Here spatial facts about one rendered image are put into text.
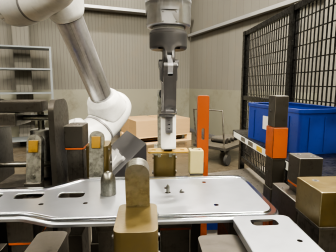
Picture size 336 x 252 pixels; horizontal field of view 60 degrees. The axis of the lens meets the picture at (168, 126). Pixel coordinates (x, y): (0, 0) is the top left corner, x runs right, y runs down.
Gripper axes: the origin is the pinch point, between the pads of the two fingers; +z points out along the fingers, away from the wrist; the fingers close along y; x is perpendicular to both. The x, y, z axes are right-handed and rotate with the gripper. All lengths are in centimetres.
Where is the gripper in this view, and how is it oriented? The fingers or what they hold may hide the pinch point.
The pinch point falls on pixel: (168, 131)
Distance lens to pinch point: 60.4
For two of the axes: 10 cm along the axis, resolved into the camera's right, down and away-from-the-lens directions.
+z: 0.0, 9.9, 1.4
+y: 0.6, 1.4, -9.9
